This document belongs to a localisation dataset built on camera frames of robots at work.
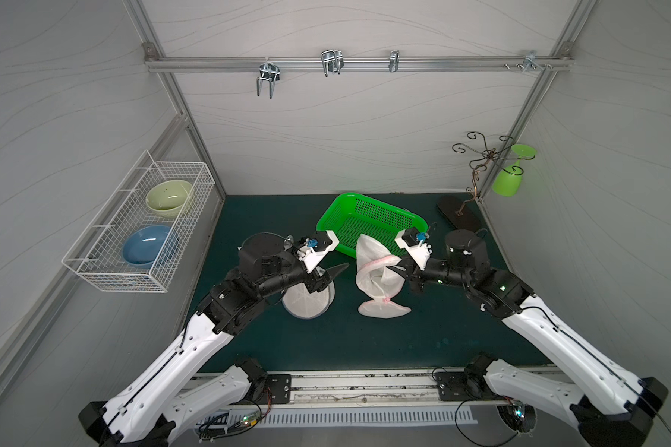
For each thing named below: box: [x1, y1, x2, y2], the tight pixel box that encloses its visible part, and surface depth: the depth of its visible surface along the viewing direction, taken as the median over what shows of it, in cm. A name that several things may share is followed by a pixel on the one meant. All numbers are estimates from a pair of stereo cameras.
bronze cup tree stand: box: [437, 132, 535, 232], surface depth 103 cm
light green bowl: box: [145, 179, 193, 218], surface depth 73 cm
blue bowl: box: [121, 225, 172, 270], surface depth 65 cm
